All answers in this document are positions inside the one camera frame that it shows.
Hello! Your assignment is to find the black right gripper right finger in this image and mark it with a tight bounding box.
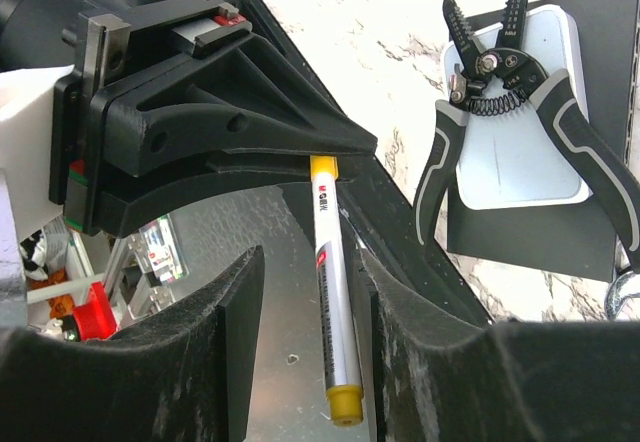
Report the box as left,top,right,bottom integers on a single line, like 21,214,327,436
357,250,639,441

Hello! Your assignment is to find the black grey wire stripper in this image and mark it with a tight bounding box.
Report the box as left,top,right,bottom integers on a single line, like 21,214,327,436
413,0,639,271

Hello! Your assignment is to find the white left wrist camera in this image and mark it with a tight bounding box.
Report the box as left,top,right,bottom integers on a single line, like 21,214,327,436
1,66,72,327

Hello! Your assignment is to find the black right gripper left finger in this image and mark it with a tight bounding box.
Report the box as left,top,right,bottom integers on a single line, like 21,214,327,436
1,246,265,441

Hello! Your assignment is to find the black network switch box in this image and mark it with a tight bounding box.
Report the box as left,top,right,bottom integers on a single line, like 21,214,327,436
447,0,639,282

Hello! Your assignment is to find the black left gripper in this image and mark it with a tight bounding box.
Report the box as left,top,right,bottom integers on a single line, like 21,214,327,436
49,0,377,237

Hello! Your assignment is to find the white rounded pad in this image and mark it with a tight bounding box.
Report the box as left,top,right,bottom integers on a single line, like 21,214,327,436
456,4,591,210

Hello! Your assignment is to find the yellow capped white marker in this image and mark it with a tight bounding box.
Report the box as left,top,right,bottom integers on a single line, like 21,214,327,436
310,156,363,428

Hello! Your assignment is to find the chrome combination wrench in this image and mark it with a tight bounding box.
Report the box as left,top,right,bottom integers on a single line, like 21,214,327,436
604,242,639,321

